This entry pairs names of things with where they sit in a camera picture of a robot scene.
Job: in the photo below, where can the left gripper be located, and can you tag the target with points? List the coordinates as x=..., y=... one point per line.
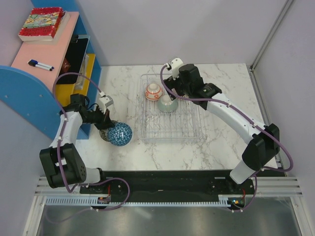
x=105, y=122

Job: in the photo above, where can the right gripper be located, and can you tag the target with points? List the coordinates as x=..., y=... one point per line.
x=172, y=84

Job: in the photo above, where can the blue triangle pattern bowl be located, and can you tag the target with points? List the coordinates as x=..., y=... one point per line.
x=120, y=135

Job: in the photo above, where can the pale green bowl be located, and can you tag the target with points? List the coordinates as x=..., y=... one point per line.
x=166, y=105

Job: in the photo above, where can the orange floral bowl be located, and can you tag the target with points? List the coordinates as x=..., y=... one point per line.
x=153, y=92

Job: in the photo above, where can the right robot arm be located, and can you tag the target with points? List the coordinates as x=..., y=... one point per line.
x=262, y=141

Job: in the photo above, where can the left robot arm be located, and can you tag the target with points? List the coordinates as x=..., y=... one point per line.
x=61, y=162

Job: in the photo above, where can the yellow folder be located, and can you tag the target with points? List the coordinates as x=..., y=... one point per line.
x=81, y=85

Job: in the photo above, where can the blue pink shelf unit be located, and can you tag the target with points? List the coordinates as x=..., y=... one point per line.
x=28, y=90

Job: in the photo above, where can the blue capped marker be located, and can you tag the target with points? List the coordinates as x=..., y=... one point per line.
x=44, y=66

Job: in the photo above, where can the red book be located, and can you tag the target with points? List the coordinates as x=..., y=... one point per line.
x=41, y=24

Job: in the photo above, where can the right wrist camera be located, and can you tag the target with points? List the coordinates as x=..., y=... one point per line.
x=173, y=66

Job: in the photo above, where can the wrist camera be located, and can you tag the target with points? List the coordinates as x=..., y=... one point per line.
x=173, y=66
x=104, y=102

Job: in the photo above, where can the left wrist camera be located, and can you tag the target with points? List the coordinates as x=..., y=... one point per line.
x=104, y=102

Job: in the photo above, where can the white wire dish rack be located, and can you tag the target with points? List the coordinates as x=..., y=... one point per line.
x=154, y=125

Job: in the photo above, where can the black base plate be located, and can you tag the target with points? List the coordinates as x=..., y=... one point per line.
x=169, y=185

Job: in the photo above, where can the white cable duct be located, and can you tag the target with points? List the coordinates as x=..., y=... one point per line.
x=103, y=202

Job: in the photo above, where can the aluminium frame rail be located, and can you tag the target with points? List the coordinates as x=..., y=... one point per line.
x=272, y=32

